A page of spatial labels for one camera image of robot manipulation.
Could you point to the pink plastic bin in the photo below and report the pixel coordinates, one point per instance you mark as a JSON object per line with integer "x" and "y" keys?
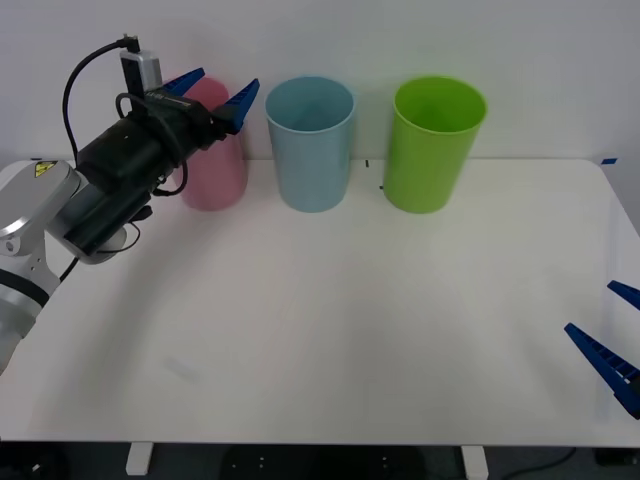
{"x": 220, "y": 175}

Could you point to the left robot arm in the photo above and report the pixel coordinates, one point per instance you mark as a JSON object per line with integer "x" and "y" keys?
{"x": 30, "y": 200}

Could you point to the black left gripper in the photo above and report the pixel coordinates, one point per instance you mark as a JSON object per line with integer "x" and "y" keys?
{"x": 180, "y": 125}

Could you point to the green plastic bin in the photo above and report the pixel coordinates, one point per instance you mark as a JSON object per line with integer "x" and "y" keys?
{"x": 425, "y": 165}

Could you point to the pale blue plastic bin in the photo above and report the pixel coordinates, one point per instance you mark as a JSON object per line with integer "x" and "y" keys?
{"x": 312, "y": 160}

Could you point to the white table leg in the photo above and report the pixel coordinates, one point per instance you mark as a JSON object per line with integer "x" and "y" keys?
{"x": 138, "y": 459}
{"x": 474, "y": 461}

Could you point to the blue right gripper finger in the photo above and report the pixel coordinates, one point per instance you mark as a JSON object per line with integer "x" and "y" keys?
{"x": 627, "y": 294}
{"x": 612, "y": 367}

